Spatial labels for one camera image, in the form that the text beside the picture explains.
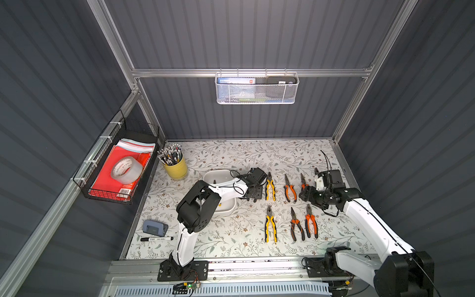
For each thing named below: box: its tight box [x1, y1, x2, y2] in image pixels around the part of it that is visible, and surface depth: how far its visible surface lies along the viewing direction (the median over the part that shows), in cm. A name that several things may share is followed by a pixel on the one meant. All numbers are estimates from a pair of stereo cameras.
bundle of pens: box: [157, 143, 183, 166], surface depth 91 cm
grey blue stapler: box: [142, 219, 169, 237], surface depth 84 cm
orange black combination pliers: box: [305, 203, 318, 239], surface depth 88 cm
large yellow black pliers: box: [264, 205, 278, 243], surface depth 86 cm
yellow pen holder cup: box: [162, 154, 188, 181], surface depth 96 cm
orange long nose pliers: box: [290, 206, 305, 242], surface depth 86 cm
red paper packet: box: [87, 138, 156, 202], surface depth 70 cm
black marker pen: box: [140, 236, 174, 242], surface depth 82 cm
